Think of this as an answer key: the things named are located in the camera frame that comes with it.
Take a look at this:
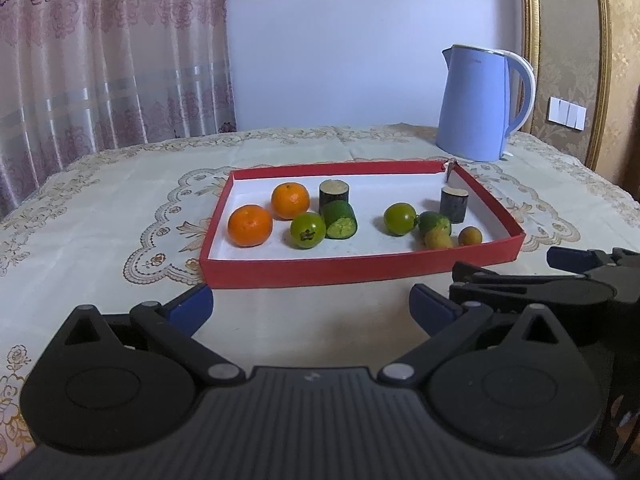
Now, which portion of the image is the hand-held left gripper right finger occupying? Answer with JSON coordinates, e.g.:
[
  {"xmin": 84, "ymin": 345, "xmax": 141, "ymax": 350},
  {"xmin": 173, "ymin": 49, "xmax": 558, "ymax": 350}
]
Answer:
[{"xmin": 377, "ymin": 282, "xmax": 576, "ymax": 388}]

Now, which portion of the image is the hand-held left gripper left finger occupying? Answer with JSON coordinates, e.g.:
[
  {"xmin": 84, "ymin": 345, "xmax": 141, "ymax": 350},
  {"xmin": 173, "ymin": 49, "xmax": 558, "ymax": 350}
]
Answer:
[{"xmin": 62, "ymin": 282, "xmax": 246, "ymax": 388}]

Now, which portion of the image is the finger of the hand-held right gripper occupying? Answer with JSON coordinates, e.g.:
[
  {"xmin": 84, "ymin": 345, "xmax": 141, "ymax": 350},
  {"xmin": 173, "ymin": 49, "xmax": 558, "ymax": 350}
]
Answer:
[
  {"xmin": 546, "ymin": 246, "xmax": 640, "ymax": 283},
  {"xmin": 449, "ymin": 260, "xmax": 617, "ymax": 318}
]

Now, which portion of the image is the small yellow kumquat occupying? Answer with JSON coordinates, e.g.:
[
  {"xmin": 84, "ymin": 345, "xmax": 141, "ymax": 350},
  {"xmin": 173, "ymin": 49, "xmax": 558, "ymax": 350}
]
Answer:
[{"xmin": 424, "ymin": 228, "xmax": 454, "ymax": 250}]

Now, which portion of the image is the green cucumber end piece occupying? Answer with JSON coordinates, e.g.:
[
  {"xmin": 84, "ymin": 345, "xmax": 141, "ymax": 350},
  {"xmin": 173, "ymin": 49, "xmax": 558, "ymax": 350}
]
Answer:
[{"xmin": 416, "ymin": 211, "xmax": 453, "ymax": 236}]

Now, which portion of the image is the red shallow cardboard box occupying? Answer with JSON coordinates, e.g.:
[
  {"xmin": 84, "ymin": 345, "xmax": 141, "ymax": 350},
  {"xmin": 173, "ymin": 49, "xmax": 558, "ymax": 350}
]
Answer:
[{"xmin": 199, "ymin": 158, "xmax": 527, "ymax": 290}]

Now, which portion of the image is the green tangerine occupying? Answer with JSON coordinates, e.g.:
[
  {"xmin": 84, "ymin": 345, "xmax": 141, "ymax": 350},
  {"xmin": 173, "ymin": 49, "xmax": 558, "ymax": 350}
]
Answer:
[
  {"xmin": 290, "ymin": 212, "xmax": 327, "ymax": 250},
  {"xmin": 383, "ymin": 202, "xmax": 417, "ymax": 237}
]

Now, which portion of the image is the orange tangerine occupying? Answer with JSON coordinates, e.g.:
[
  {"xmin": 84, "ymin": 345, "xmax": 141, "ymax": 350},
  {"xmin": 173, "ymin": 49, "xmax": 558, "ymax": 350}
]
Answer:
[
  {"xmin": 227, "ymin": 204, "xmax": 274, "ymax": 248},
  {"xmin": 271, "ymin": 182, "xmax": 311, "ymax": 220}
]

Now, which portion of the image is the beige embroidered tablecloth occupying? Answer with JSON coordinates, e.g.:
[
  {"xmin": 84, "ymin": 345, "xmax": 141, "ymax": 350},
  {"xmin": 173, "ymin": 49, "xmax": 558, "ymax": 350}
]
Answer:
[{"xmin": 0, "ymin": 124, "xmax": 640, "ymax": 466}]

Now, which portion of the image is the blue electric kettle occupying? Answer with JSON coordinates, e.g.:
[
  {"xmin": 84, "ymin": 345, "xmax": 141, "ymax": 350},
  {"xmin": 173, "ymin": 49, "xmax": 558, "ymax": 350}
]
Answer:
[{"xmin": 435, "ymin": 44, "xmax": 536, "ymax": 163}]

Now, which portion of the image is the pink patterned curtain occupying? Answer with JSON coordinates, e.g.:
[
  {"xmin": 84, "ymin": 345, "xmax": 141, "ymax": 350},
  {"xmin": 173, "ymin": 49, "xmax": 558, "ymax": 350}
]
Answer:
[{"xmin": 0, "ymin": 0, "xmax": 237, "ymax": 221}]

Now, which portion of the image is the white wall switch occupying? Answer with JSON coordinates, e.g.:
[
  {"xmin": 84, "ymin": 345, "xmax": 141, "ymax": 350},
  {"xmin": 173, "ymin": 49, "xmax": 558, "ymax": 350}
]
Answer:
[{"xmin": 546, "ymin": 96, "xmax": 587, "ymax": 131}]

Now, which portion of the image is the gold wall moulding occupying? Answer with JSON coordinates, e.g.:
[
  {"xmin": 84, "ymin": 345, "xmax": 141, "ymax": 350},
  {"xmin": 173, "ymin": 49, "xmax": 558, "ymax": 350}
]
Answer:
[
  {"xmin": 517, "ymin": 0, "xmax": 542, "ymax": 136},
  {"xmin": 584, "ymin": 0, "xmax": 614, "ymax": 173}
]

